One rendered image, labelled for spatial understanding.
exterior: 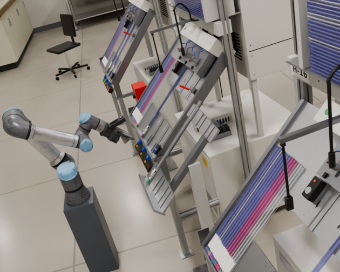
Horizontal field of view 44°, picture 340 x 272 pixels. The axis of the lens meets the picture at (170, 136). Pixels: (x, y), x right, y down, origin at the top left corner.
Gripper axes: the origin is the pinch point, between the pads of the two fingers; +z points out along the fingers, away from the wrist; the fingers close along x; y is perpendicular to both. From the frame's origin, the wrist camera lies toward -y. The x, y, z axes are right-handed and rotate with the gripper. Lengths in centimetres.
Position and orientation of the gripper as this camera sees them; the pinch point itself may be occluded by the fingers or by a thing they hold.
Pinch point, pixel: (133, 137)
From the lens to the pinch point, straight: 264.5
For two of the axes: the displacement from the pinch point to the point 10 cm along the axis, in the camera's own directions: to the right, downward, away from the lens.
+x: 2.9, 4.1, -8.7
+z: 8.0, 4.0, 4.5
